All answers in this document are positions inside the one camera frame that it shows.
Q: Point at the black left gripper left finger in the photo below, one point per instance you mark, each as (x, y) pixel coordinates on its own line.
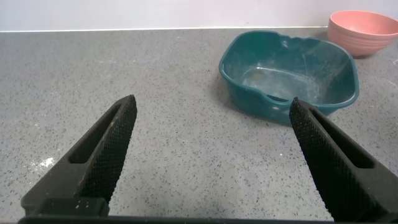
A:
(93, 168)

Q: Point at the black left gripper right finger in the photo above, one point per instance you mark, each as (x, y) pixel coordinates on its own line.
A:
(339, 174)

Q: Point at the teal plastic tray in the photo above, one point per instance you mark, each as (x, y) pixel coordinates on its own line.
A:
(248, 99)

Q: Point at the pink plastic bowl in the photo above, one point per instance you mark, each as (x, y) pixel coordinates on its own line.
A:
(357, 37)

